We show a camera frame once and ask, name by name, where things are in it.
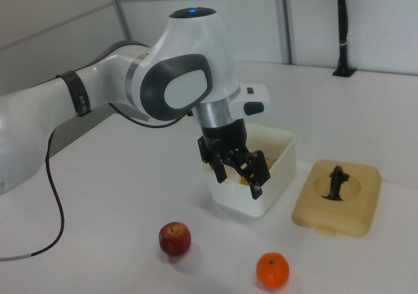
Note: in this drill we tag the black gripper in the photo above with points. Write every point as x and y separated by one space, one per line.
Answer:
225 137

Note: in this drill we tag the orange toy fruit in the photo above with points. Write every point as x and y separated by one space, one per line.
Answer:
272 271

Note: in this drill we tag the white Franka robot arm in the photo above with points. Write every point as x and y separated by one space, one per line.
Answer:
183 55

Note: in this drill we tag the white plastic container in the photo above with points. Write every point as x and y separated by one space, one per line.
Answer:
251 205

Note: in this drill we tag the tan plastic container lid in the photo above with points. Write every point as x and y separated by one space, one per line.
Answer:
346 222

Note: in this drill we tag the yellow toy piece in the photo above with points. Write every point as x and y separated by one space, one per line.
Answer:
242 180

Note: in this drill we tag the red toy apple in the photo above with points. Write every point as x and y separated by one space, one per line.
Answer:
174 240

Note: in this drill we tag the black pole with base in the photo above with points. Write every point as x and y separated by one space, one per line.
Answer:
342 29

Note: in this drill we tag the grey partition post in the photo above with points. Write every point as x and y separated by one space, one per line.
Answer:
286 19
120 9

